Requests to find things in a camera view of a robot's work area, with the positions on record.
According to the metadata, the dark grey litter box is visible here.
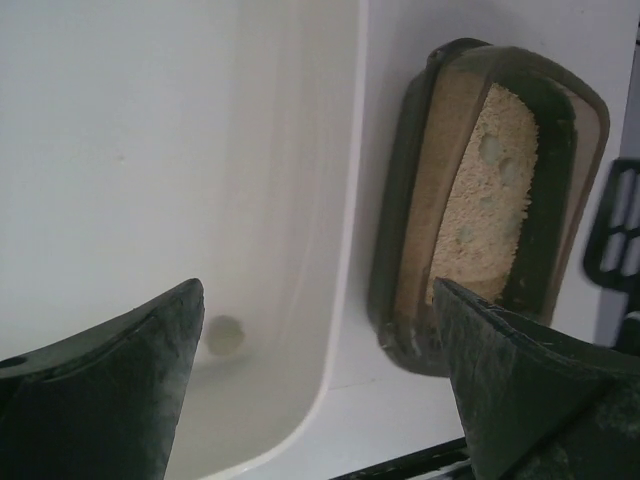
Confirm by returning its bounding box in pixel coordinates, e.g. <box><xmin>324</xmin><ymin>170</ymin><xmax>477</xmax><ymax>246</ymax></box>
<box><xmin>367</xmin><ymin>38</ymin><xmax>610</xmax><ymax>377</ymax></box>

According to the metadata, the beige cat litter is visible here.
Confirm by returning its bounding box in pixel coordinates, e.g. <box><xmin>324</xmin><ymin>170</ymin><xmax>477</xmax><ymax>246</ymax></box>
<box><xmin>425</xmin><ymin>84</ymin><xmax>538</xmax><ymax>303</ymax></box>

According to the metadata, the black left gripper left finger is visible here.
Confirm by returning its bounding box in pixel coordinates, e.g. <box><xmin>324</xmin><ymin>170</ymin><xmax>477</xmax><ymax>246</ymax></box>
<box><xmin>1</xmin><ymin>279</ymin><xmax>205</xmax><ymax>479</ymax></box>

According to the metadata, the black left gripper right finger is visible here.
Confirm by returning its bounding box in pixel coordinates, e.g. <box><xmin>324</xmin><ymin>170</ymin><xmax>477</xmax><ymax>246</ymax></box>
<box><xmin>434</xmin><ymin>279</ymin><xmax>639</xmax><ymax>479</ymax></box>

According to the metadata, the black litter scoop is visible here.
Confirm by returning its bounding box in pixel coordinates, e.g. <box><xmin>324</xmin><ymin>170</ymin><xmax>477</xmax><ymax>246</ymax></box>
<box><xmin>582</xmin><ymin>158</ymin><xmax>639</xmax><ymax>356</ymax></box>

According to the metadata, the white plastic bin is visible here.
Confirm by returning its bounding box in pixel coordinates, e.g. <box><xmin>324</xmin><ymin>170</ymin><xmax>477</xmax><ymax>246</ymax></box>
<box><xmin>1</xmin><ymin>1</ymin><xmax>368</xmax><ymax>479</ymax></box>

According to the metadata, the aluminium frame rail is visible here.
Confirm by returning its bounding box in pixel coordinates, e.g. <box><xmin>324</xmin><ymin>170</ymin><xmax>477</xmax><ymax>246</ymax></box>
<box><xmin>344</xmin><ymin>434</ymin><xmax>640</xmax><ymax>480</ymax></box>

